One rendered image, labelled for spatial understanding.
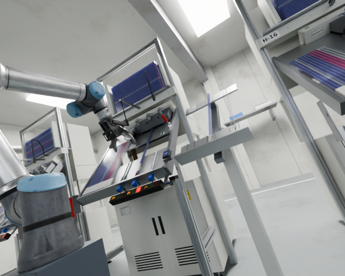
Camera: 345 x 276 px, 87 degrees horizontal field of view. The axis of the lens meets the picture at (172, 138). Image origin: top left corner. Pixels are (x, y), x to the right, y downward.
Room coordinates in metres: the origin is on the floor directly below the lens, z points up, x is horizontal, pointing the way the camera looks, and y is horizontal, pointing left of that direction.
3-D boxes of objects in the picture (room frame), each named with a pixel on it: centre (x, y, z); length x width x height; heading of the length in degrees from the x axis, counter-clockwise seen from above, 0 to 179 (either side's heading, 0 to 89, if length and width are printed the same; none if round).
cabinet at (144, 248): (1.67, 0.17, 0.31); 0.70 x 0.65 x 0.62; 68
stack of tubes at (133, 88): (1.53, 0.15, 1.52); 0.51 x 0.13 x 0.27; 68
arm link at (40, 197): (0.54, 0.41, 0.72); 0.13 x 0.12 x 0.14; 55
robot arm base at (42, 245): (0.53, 0.41, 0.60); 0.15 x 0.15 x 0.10
